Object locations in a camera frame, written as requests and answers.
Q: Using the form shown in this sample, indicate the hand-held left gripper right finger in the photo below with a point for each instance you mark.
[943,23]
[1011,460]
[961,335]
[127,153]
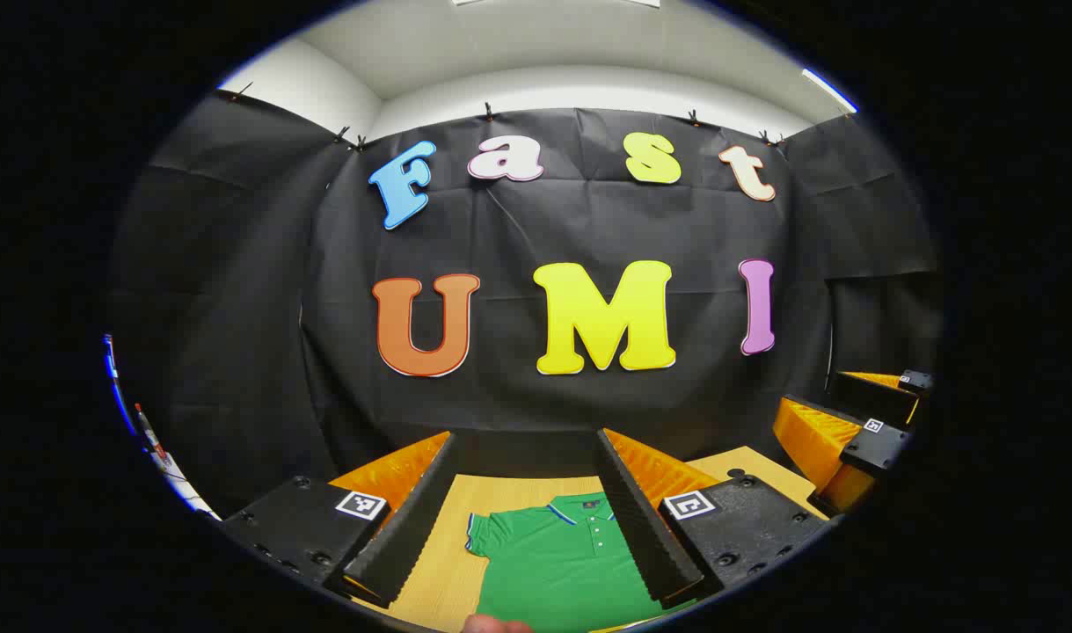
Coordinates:
[645,536]

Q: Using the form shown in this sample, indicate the white side desk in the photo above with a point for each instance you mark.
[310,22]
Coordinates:
[184,492]

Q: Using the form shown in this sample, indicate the row of black cloth clips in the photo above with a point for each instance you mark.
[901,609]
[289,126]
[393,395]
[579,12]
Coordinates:
[489,112]

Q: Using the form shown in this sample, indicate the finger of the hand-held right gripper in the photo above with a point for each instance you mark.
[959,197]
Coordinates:
[878,397]
[878,448]

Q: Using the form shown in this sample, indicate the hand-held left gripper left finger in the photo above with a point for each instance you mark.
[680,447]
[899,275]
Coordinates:
[404,536]

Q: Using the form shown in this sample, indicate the green T-shirt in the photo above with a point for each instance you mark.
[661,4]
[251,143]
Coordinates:
[544,571]

